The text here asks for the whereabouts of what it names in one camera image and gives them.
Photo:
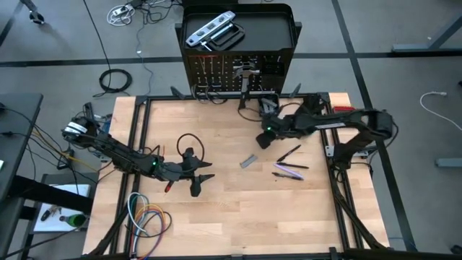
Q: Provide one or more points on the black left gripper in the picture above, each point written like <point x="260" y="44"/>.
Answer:
<point x="177" y="171"/>

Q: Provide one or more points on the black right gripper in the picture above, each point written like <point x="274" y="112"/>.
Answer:
<point x="285" y="126"/>

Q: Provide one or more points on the grey perforated beam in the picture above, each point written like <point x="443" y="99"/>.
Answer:
<point x="249" y="161"/>
<point x="273" y="103"/>
<point x="265" y="101"/>

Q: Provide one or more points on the black pen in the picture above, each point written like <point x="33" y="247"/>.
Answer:
<point x="293" y="165"/>
<point x="285" y="176"/>
<point x="288" y="153"/>

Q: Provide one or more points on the clear safety glasses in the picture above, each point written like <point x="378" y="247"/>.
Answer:
<point x="200" y="94"/>
<point x="216" y="97"/>

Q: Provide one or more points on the black C-clamp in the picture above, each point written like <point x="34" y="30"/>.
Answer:
<point x="220" y="33"/>

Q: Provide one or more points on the grey spirit level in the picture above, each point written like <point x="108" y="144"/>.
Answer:
<point x="209" y="29"/>

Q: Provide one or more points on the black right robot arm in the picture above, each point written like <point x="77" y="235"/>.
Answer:
<point x="343" y="121"/>

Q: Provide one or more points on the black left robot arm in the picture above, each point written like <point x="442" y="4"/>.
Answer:
<point x="115" y="151"/>

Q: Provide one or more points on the black pegboard box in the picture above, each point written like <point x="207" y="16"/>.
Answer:
<point x="272" y="81"/>

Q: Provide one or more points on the red-rimmed black tray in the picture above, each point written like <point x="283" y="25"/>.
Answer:
<point x="344" y="109"/>

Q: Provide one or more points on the black pegboard tool cart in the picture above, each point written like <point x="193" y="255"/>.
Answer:
<point x="267" y="32"/>

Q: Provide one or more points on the black power adapter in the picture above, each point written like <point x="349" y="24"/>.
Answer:
<point x="89" y="113"/>

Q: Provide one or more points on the green bottle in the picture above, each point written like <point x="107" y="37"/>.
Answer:
<point x="76" y="220"/>

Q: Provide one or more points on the black diagonal desk beam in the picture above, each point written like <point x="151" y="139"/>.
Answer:
<point x="54" y="195"/>

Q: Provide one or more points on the long grey desk foot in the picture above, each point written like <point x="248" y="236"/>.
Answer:
<point x="408" y="47"/>

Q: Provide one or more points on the black marker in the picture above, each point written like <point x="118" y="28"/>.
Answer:
<point x="46" y="215"/>

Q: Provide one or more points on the white sheet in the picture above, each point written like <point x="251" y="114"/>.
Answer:
<point x="47" y="225"/>

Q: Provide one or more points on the short grey desk foot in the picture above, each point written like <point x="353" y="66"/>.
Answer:
<point x="449" y="162"/>

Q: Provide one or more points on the black side table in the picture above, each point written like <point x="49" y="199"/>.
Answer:
<point x="18" y="126"/>

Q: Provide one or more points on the black chair base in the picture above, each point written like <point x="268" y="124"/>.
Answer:
<point x="36" y="17"/>

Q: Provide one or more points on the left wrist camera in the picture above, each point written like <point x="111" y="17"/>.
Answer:
<point x="196" y="187"/>

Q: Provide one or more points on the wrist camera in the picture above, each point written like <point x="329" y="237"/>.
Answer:
<point x="196" y="187"/>
<point x="265" y="141"/>

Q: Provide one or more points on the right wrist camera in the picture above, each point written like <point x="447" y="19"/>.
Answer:
<point x="265" y="141"/>

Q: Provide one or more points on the black angled bracket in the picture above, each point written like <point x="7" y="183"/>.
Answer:
<point x="317" y="101"/>

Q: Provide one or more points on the black aluminium table frame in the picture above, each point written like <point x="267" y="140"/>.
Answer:
<point x="162" y="97"/>

